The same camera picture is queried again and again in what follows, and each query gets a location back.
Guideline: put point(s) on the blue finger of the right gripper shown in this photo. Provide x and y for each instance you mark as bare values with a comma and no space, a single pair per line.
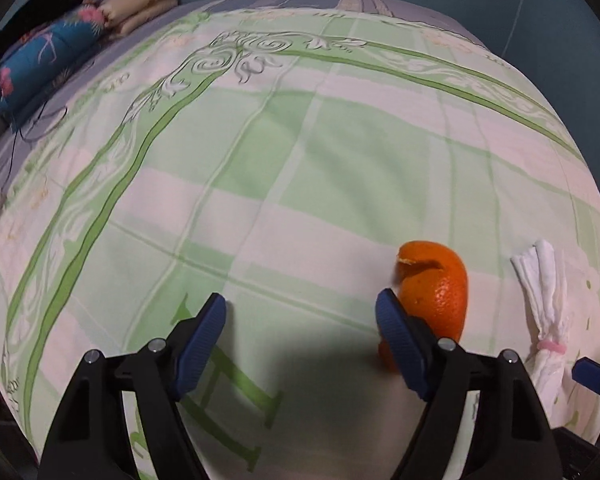
586,372

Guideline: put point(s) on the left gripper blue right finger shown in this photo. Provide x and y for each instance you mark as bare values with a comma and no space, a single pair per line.
410,341

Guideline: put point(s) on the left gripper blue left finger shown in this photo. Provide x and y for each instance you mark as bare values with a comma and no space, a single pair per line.
194,340

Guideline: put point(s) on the large orange peel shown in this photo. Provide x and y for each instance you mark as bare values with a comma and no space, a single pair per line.
431,282

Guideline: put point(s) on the white tissue wad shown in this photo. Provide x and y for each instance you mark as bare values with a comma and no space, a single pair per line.
541,271

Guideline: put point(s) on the green white quilt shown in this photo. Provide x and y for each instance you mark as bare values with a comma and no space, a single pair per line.
281,157

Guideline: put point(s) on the blue floral folded blanket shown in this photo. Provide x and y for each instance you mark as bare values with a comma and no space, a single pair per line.
33,70

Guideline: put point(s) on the beige folded pillow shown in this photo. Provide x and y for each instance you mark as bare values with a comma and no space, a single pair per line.
121,17

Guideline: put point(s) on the black clothing pile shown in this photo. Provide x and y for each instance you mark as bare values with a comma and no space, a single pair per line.
33,14

